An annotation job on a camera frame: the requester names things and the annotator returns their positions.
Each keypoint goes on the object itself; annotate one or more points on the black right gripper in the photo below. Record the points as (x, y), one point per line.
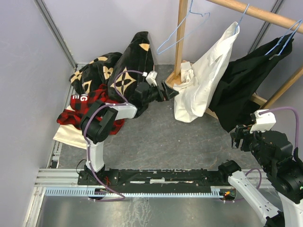
(241, 131)

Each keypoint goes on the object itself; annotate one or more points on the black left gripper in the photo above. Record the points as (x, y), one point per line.
(166, 94)

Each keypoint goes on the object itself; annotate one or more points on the black button shirt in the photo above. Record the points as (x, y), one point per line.
(231, 100)

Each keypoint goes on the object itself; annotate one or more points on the white dress shirt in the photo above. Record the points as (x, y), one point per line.
(199, 80)

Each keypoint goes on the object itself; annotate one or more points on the red black plaid shirt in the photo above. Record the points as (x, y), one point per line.
(80, 104)

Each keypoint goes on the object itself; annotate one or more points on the light blue hanger with shirt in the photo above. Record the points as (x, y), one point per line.
(289, 33)

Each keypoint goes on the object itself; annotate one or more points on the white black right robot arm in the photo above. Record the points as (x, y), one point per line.
(283, 168)

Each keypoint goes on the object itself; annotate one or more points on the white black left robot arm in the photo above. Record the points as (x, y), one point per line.
(99, 121)

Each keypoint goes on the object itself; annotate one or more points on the black beige patterned fleece blanket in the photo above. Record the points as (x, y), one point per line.
(114, 70)

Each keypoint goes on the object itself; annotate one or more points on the cream folded cloth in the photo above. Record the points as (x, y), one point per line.
(69, 131)

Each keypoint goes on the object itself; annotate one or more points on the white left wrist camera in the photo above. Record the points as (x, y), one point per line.
(150, 78)

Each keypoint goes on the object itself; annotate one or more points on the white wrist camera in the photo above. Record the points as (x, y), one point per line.
(150, 78)
(262, 121)

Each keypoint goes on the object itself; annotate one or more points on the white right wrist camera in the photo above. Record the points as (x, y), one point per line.
(262, 121)

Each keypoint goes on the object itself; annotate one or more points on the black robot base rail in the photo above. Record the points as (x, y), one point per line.
(192, 182)

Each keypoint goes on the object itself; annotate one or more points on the aluminium frame rail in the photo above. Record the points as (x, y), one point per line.
(55, 31)

